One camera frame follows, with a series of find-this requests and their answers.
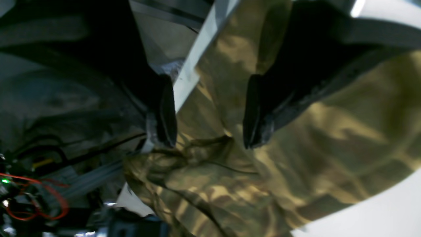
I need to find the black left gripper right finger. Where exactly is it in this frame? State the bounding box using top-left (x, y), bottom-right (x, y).
top-left (243, 0), bottom-right (421, 149)

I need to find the camouflage T-shirt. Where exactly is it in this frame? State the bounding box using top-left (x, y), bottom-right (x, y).
top-left (124, 0), bottom-right (420, 237)

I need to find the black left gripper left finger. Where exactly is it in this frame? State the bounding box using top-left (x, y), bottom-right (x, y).
top-left (1, 0), bottom-right (177, 147)

